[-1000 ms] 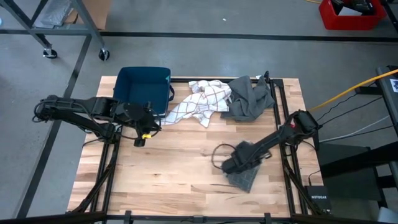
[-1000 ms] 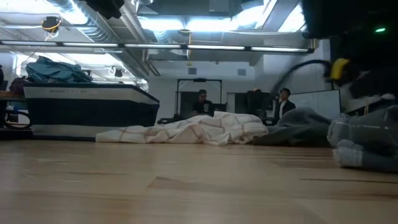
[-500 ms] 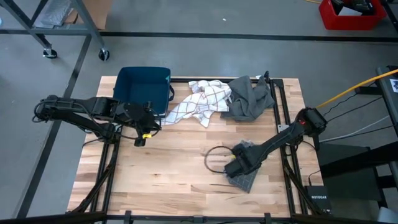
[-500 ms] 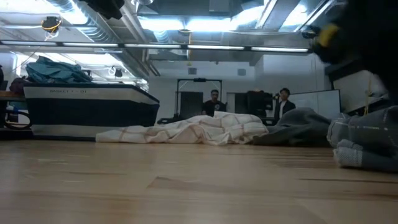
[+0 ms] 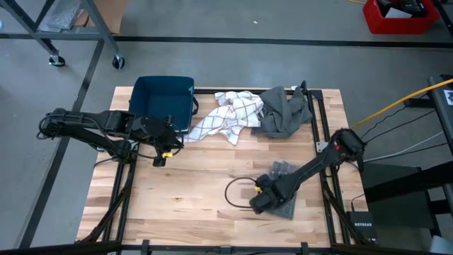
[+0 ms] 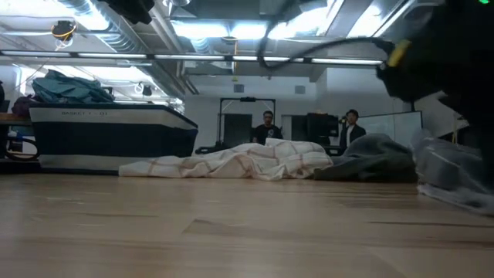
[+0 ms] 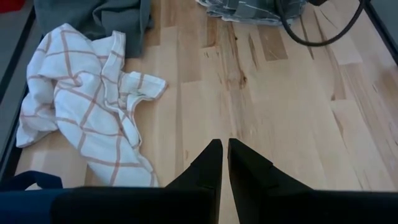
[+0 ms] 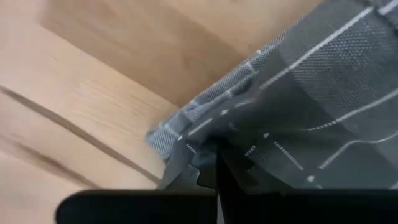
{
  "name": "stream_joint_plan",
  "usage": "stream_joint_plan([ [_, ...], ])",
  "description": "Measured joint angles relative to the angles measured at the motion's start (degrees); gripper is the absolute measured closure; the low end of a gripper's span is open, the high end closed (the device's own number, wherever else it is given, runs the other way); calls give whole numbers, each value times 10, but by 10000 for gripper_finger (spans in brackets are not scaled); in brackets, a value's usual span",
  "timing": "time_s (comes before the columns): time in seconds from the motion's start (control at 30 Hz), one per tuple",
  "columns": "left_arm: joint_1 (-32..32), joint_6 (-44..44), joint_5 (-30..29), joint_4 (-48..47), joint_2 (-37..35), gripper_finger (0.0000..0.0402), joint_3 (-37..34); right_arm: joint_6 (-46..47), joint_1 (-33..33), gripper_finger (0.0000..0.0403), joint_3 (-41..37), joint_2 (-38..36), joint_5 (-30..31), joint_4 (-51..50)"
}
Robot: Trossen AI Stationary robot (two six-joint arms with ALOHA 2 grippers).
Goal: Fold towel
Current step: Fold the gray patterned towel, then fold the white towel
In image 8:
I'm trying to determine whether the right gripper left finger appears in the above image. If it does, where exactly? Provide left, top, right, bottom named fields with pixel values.
left=54, top=154, right=218, bottom=224

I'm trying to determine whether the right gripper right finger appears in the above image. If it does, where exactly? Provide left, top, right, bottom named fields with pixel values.
left=217, top=152, right=398, bottom=224

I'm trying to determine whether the dark grey checked towel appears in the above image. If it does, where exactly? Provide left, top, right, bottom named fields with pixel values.
left=144, top=0, right=398, bottom=191

